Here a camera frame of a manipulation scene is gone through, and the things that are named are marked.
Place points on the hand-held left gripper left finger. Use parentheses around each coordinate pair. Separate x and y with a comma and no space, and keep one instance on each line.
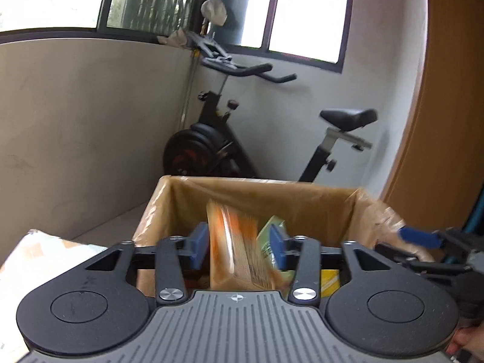
(200,245)

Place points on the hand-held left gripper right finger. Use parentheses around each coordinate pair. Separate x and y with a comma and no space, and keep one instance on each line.
(278,245)

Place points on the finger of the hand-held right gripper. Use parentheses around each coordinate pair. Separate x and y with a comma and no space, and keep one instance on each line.
(418,235)
(397,253)

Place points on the orange snack packet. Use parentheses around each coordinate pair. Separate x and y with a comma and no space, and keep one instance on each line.
(234,242)

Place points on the brown cardboard box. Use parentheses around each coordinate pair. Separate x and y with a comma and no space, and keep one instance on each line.
(302,204)

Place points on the person's right hand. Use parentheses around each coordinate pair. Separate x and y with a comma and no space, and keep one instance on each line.
(469,338)

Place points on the yellow snack packet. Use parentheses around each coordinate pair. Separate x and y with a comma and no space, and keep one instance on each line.
(329,283)

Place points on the black exercise bike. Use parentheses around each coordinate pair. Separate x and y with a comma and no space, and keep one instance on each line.
(211,143)

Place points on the brown wooden panel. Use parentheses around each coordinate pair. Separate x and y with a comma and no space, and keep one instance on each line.
(446,102)

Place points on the checked floral tablecloth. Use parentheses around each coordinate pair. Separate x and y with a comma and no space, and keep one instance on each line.
(37,257)

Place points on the crumpled beige cloth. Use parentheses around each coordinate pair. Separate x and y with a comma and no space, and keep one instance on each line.
(174,38)

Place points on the white plastic wrapped knob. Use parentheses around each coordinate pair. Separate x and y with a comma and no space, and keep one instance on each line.
(213,12)

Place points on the dark green pipe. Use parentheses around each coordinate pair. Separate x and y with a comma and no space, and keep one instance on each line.
(236,7)

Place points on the perforated dark metal screen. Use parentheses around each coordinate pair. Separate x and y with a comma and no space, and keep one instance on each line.
(158,0)

